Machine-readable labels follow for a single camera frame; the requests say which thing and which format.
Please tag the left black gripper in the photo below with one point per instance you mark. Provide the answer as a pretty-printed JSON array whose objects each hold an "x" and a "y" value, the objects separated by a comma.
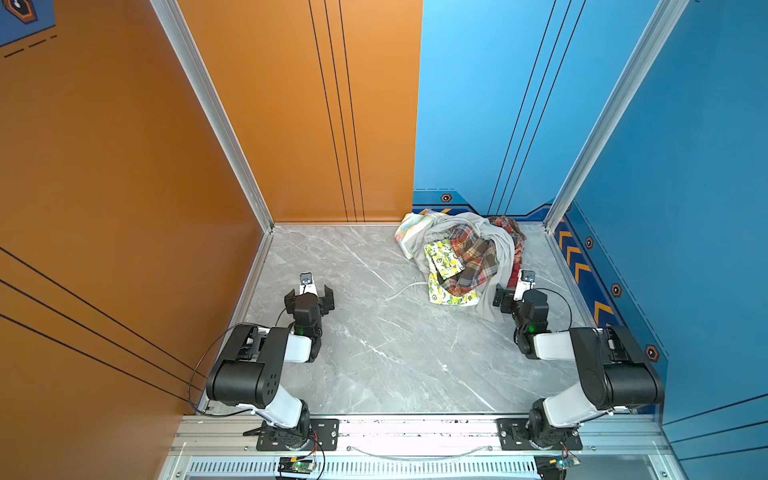
[{"x": 326, "y": 297}]

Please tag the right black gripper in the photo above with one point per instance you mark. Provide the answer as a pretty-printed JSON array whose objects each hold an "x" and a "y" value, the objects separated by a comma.
[{"x": 503, "y": 297}]

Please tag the red cloth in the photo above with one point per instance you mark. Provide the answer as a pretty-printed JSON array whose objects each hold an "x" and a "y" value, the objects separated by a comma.
[{"x": 514, "y": 277}]

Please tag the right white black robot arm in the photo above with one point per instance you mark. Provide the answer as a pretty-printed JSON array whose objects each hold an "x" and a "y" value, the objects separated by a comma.
[{"x": 613, "y": 373}]

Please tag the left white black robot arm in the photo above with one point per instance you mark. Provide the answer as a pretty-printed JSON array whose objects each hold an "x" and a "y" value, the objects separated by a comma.
[{"x": 247, "y": 372}]

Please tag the plaid cloth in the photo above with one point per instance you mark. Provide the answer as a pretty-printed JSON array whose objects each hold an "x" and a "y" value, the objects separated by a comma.
[{"x": 479, "y": 255}]

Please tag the yellow green floral cloth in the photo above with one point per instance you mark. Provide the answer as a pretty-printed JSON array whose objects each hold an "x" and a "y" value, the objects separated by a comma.
[{"x": 444, "y": 264}]

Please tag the grey cloth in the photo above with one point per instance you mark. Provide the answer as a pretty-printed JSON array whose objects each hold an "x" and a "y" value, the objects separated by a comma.
[{"x": 440, "y": 230}]

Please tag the pastel striped cloth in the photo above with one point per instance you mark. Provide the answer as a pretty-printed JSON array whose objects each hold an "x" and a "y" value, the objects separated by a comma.
[{"x": 411, "y": 225}]

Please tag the left green circuit board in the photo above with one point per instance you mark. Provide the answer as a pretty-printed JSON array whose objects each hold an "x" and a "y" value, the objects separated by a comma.
[{"x": 296, "y": 467}]

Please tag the right circuit board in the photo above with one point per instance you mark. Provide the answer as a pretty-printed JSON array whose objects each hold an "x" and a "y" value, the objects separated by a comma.
[{"x": 555, "y": 467}]

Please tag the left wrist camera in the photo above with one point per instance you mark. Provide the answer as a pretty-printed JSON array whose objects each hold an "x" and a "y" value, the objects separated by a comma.
[{"x": 306, "y": 280}]

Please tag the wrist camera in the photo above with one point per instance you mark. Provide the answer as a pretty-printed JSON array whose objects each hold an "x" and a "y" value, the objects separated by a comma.
[
  {"x": 306, "y": 280},
  {"x": 525, "y": 282}
]

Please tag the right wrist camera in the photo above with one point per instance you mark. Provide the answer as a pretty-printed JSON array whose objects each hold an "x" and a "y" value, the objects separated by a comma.
[{"x": 525, "y": 282}]

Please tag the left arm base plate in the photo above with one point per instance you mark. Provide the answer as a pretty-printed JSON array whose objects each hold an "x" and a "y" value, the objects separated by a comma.
[{"x": 320, "y": 433}]

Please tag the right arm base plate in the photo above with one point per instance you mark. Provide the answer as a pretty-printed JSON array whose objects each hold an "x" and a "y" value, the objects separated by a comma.
[{"x": 516, "y": 434}]

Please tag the aluminium front rail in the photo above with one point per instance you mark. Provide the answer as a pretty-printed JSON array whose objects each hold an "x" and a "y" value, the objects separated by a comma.
[{"x": 429, "y": 446}]

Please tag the left aluminium corner post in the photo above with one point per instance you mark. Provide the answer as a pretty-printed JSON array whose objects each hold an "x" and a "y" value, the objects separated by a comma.
[{"x": 177, "y": 31}]

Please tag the aluminium corner post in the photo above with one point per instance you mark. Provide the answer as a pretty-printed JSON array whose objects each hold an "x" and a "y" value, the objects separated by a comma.
[
  {"x": 177, "y": 31},
  {"x": 662, "y": 22}
]

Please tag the right aluminium corner post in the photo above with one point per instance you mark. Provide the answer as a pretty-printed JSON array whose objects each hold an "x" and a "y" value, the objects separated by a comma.
[{"x": 662, "y": 22}]

